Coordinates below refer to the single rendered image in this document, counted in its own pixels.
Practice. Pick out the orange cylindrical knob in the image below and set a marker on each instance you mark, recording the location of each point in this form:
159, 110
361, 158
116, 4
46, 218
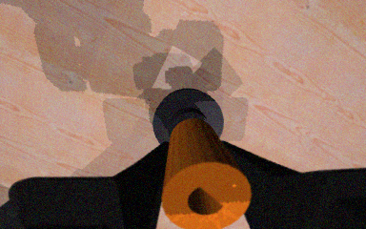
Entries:
203, 187

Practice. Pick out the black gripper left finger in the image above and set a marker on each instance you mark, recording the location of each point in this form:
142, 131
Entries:
129, 200

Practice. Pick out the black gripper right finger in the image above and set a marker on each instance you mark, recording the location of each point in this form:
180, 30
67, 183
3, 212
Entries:
283, 198

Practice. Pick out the dark grey round pedestal with shaft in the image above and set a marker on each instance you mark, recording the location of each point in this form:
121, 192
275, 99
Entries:
185, 104

